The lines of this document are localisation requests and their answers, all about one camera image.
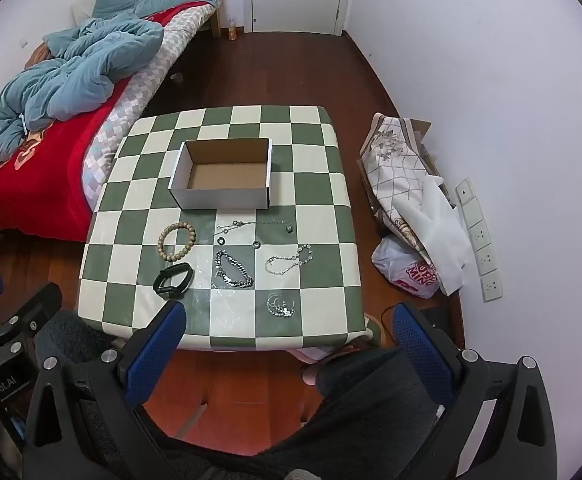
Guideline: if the white red plastic bag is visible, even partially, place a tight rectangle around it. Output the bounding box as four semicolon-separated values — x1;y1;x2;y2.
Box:
371;235;442;300

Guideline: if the bed with red blanket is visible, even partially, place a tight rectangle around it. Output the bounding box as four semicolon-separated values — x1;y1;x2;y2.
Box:
0;0;217;243

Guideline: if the black wristband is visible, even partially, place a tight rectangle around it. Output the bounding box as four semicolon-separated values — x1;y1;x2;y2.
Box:
152;262;192;302

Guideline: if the white cloth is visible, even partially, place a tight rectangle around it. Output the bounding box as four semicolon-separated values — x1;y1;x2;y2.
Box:
391;175;473;296

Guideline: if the thin silver chain bracelet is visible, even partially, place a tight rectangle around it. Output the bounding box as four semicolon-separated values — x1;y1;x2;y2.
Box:
263;243;314;276

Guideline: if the blue quilt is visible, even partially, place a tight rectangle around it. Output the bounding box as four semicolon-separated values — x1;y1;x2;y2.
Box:
0;0;220;157

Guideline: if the chunky silver chain bracelet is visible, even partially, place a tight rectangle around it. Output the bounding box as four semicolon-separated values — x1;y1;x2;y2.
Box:
213;250;255;291

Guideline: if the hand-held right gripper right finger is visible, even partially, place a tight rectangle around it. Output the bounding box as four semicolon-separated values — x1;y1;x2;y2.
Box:
392;301;559;480

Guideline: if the wooden bead bracelet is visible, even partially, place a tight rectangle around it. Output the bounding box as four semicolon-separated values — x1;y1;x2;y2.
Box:
158;223;197;262

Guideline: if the blank white wall panel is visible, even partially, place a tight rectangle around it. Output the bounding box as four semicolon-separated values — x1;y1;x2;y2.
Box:
460;202;484;229

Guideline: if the floral fabric bag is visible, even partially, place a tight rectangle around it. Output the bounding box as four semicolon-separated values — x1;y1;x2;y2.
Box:
360;112;472;271

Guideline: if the green white checkered tablecloth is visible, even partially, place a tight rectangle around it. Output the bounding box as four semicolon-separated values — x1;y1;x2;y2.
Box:
77;105;379;352

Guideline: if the thin silver pendant necklace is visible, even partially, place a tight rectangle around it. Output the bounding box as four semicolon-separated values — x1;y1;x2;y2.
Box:
214;219;295;235

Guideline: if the white wall switch panel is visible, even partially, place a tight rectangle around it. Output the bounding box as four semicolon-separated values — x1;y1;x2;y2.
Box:
455;177;478;207

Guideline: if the white wall socket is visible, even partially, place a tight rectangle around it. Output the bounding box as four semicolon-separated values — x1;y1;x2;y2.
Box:
473;246;497;277
480;270;503;303
466;223;490;252

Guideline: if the black device box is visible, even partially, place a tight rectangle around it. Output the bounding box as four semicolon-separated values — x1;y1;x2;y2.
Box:
421;307;459;342

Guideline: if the pink slipper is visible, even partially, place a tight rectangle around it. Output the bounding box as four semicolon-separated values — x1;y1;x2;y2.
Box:
291;345;352;387

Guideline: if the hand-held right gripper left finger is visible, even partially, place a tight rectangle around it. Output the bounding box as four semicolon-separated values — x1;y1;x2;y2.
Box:
21;300;188;480

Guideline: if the white cardboard box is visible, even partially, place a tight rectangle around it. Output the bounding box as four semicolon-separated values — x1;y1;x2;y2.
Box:
169;137;273;210

